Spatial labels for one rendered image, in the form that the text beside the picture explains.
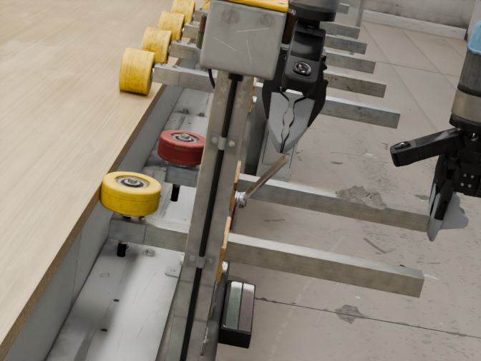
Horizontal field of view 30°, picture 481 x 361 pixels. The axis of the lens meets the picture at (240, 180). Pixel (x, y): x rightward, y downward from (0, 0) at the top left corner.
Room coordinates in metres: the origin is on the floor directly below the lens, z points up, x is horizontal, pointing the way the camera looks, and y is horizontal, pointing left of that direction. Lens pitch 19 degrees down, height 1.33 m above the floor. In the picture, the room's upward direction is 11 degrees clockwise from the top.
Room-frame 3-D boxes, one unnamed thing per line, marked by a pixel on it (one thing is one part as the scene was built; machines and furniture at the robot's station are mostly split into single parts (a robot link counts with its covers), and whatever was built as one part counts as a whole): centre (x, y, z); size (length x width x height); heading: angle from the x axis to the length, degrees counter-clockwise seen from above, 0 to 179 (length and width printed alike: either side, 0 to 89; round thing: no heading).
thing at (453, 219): (1.38, -0.35, 0.86); 0.06 x 0.03 x 0.09; 91
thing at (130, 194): (1.14, 0.14, 0.85); 0.08 x 0.08 x 0.11
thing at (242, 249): (1.14, -0.05, 0.84); 0.43 x 0.03 x 0.04; 91
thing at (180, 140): (1.39, 0.10, 0.85); 0.08 x 0.08 x 0.11
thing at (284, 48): (1.27, -0.05, 1.11); 0.09 x 0.08 x 0.12; 1
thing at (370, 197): (1.39, -0.20, 0.87); 0.09 x 0.07 x 0.02; 91
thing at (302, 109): (1.27, -0.07, 1.00); 0.06 x 0.03 x 0.09; 1
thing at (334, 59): (2.14, -0.01, 0.95); 0.50 x 0.04 x 0.04; 91
